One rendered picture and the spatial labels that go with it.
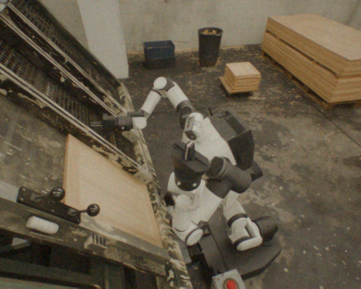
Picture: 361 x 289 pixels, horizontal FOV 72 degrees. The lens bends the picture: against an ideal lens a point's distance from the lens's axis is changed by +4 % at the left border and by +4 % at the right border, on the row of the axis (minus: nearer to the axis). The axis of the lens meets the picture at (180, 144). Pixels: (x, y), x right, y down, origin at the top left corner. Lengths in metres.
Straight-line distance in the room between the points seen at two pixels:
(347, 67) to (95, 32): 3.86
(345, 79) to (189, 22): 3.51
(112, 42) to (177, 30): 1.97
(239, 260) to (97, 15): 4.05
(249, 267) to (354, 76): 3.17
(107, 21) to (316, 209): 4.02
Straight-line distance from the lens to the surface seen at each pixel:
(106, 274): 1.00
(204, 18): 6.28
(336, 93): 4.30
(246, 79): 4.18
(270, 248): 2.21
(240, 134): 1.07
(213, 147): 1.06
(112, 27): 4.69
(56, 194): 0.70
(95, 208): 0.76
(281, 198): 2.77
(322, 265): 2.51
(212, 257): 2.05
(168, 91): 1.40
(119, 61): 4.85
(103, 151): 1.29
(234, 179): 0.98
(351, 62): 4.17
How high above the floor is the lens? 2.04
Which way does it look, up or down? 40 degrees down
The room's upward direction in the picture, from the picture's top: straight up
